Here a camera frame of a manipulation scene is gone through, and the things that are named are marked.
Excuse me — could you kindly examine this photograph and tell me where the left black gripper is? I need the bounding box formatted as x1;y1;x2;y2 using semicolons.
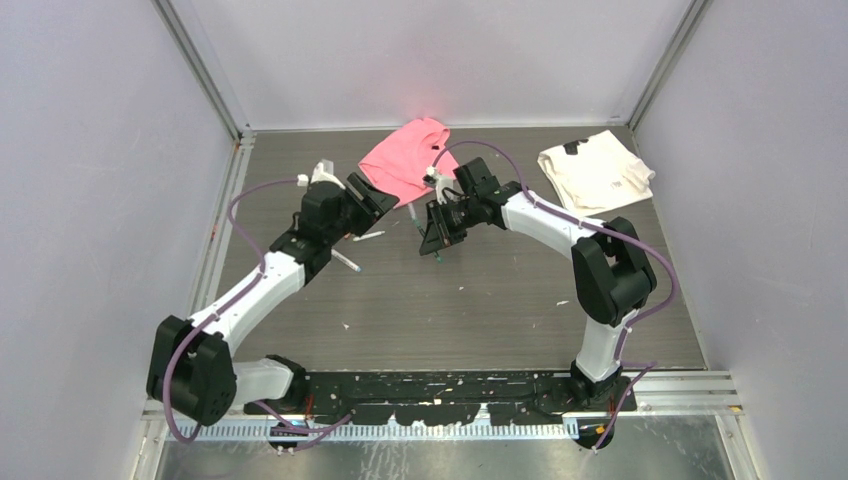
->
326;175;399;245

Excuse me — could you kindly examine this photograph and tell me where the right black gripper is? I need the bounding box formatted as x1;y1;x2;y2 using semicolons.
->
421;195;480;256

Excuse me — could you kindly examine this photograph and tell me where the green gel pen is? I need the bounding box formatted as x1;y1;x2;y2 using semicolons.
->
406;203;443;264

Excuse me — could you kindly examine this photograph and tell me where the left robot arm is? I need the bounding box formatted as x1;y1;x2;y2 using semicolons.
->
146;173;399;426

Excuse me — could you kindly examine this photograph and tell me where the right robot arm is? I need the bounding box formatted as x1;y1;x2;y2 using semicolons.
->
419;158;657;409

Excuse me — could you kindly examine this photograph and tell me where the white marker pen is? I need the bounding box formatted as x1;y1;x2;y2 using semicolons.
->
352;230;386;242

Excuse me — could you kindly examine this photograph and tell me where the pink cloth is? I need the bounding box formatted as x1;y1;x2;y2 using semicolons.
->
358;118;451;209

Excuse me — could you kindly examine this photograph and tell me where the white blue marker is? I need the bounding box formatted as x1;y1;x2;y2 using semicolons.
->
331;249;362;272

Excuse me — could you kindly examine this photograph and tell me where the white cloth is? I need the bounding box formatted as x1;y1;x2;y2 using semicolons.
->
537;130;655;217

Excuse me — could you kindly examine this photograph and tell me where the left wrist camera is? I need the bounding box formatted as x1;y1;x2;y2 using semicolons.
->
296;159;346;190

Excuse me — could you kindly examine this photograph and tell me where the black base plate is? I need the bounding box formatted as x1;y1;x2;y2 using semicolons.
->
266;370;636;426

